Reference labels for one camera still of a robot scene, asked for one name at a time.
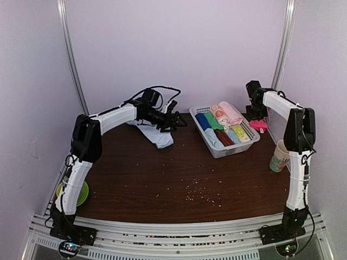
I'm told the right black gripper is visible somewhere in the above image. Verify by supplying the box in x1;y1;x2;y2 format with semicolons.
246;100;268;119

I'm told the green rolled towel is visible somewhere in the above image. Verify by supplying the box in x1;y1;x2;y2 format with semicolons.
204;112;224;131

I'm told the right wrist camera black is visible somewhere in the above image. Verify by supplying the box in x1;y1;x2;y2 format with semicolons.
246;80;261;99

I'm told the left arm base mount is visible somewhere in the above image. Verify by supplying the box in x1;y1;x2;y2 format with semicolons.
49;223;97;246

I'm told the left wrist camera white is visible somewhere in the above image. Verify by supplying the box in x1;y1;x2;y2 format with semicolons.
161;100;178;114

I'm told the cartoon print rolled towel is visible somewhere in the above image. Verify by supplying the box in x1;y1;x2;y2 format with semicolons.
210;105;231;129

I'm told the magenta pink towel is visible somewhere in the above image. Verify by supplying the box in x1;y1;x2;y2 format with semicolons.
249;120;268;132

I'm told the yellow rolled towel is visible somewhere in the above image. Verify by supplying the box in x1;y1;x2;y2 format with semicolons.
232;125;250;143

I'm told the aluminium post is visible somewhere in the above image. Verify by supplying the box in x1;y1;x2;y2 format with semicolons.
271;0;297;90
56;0;89;115

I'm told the dark red rolled towel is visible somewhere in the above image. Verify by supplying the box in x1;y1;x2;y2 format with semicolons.
214;129;234;147

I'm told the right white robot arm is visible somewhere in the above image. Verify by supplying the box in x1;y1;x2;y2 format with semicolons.
246;84;316;239

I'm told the left aluminium post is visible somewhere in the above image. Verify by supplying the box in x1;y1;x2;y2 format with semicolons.
56;0;89;115

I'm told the right aluminium post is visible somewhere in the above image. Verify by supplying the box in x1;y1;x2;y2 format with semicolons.
271;0;297;90

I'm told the light pink rolled towel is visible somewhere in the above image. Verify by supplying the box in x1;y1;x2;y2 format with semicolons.
219;101;243;126

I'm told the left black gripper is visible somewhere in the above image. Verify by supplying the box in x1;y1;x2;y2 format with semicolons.
143;108;188;133

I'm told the cream patterned mug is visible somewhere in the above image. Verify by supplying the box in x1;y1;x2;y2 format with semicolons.
269;140;290;172

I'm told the aluminium front rail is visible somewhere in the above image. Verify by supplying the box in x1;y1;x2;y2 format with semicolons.
20;213;334;259

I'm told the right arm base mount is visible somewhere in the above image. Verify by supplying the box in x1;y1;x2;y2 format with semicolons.
259;222;306;245

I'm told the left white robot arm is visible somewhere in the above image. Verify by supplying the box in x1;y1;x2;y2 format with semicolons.
50;101;188;241

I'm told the green plate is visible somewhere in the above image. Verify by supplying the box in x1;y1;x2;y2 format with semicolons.
56;181;89;207

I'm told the white plastic basket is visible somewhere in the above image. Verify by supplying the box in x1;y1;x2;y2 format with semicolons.
189;106;260;159

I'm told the light blue rolled towel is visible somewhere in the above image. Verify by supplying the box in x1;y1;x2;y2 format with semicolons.
204;128;224;148

